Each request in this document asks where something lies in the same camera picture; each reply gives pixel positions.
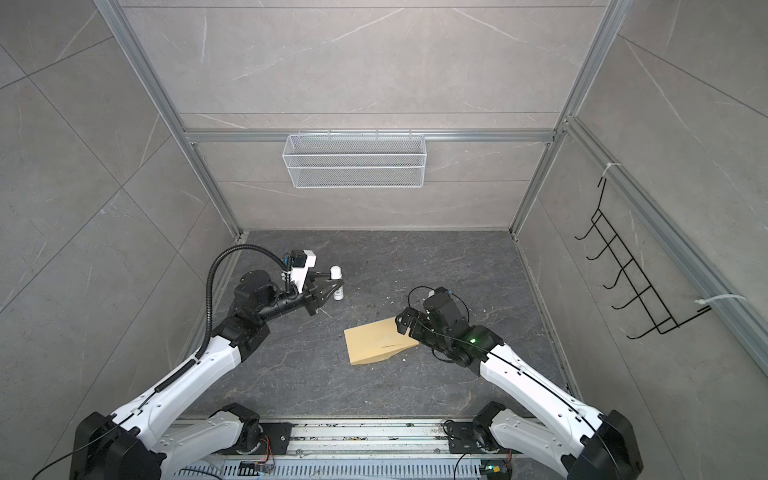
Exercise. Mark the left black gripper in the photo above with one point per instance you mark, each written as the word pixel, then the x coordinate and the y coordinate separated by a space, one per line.
pixel 311 294

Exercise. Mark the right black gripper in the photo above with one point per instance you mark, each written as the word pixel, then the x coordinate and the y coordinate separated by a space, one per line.
pixel 421 318

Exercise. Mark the white glue stick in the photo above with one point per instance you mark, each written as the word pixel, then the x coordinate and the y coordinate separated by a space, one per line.
pixel 336 277

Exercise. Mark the tan paper envelope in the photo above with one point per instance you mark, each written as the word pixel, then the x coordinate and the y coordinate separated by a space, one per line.
pixel 375 342

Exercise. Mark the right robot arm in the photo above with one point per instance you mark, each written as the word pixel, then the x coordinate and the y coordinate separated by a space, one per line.
pixel 568 436

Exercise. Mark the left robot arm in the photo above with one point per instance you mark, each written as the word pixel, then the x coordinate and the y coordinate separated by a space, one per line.
pixel 134 442

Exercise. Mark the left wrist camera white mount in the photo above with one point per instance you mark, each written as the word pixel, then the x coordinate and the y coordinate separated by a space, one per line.
pixel 298 263

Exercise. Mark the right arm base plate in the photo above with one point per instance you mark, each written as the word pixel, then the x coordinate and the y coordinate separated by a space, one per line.
pixel 462 437

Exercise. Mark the white wire mesh basket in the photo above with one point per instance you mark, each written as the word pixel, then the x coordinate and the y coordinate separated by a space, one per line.
pixel 346 161

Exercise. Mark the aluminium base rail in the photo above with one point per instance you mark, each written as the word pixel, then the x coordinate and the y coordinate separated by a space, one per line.
pixel 418 438

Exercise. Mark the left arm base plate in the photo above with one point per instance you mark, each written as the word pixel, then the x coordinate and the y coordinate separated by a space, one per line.
pixel 273 435

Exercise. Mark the slotted cable duct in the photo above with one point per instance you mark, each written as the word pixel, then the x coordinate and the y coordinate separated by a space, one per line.
pixel 465 468

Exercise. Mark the black wire hook rack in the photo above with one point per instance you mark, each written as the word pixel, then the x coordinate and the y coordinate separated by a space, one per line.
pixel 632 274

